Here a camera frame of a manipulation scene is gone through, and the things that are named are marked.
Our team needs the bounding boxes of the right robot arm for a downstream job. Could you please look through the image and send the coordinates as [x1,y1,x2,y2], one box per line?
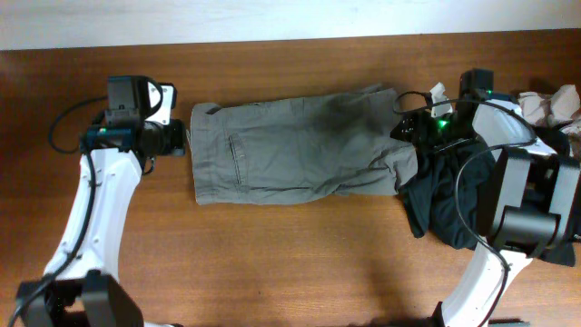
[392,68,580,326]

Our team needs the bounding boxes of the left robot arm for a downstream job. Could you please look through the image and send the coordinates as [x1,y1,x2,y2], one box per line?
[9,75,185,327]

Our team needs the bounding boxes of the right black camera cable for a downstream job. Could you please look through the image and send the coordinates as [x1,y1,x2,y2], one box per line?
[392,90,539,327]

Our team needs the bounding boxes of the black garment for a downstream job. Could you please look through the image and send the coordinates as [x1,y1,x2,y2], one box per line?
[397,126,577,268]

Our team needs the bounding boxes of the grey shorts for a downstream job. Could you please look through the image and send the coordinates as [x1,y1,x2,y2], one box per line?
[189,84,418,205]

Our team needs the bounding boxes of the beige crumpled cloth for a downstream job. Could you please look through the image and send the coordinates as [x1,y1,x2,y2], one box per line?
[517,84,580,160]

